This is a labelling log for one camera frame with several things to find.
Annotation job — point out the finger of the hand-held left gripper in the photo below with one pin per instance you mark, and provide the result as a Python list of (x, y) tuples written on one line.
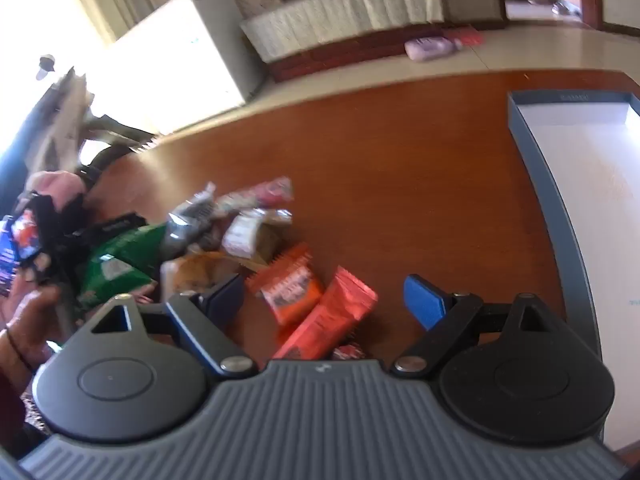
[(117, 225)]

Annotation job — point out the grey box tray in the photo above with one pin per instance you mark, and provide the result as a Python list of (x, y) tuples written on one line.
[(575, 185)]

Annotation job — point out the black chair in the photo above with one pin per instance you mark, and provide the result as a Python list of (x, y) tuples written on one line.
[(115, 152)]

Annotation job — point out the clear pastry packet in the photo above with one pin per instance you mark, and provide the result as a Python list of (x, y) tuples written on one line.
[(200, 270)]

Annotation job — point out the cabinet with white cloth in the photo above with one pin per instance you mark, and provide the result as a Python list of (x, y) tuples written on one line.
[(340, 15)]

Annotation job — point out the clear bag of dark snacks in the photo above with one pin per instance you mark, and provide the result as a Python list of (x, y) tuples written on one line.
[(187, 225)]

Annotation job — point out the white chest freezer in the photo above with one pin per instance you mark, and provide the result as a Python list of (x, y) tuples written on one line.
[(190, 60)]

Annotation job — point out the red floor mat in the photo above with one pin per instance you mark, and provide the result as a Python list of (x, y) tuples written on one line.
[(465, 37)]

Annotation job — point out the person's left hand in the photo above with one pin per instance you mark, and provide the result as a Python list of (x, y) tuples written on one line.
[(30, 320)]

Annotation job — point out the purple bottle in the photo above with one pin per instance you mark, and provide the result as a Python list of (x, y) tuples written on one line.
[(430, 49)]

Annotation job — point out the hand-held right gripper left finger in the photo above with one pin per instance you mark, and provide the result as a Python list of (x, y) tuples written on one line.
[(227, 292)]

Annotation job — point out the person's left forearm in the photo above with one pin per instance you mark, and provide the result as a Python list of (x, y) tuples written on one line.
[(10, 410)]

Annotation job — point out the smartphone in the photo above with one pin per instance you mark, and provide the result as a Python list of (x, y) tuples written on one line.
[(20, 240)]

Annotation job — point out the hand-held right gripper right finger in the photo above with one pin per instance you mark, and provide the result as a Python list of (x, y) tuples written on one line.
[(422, 300)]

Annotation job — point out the brown packet with white label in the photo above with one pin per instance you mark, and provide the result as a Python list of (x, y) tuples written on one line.
[(245, 235)]

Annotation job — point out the orange snack packet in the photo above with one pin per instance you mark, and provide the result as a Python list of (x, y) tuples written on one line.
[(290, 285), (330, 317)]

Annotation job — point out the pink candy packet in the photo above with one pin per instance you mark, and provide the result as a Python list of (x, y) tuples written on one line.
[(265, 192)]

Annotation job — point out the small dark red packet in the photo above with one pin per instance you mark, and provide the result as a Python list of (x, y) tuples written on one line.
[(350, 351)]

